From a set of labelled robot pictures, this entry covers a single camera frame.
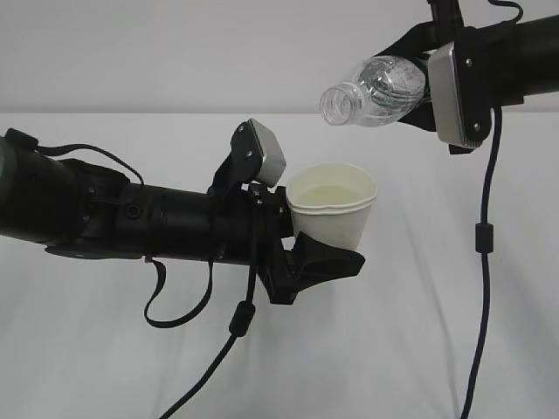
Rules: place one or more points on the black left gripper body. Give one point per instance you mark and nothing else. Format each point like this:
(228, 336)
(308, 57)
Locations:
(250, 225)

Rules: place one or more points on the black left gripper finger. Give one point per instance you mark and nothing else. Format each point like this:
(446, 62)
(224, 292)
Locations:
(311, 262)

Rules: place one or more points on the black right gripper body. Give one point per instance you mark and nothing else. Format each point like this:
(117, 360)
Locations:
(452, 29)

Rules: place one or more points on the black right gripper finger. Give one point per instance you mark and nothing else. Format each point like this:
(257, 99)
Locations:
(417, 40)
(421, 116)

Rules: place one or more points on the clear water bottle green label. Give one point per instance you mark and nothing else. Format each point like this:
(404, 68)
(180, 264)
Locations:
(379, 91)

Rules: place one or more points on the white paper cup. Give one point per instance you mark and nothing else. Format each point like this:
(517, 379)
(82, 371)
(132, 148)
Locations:
(331, 203)

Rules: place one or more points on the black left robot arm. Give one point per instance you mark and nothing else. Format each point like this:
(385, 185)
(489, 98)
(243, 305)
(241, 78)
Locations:
(79, 210)

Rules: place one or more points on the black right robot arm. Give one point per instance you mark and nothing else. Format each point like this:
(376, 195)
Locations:
(516, 60)

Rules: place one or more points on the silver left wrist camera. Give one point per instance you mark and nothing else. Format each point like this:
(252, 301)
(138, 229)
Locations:
(255, 156)

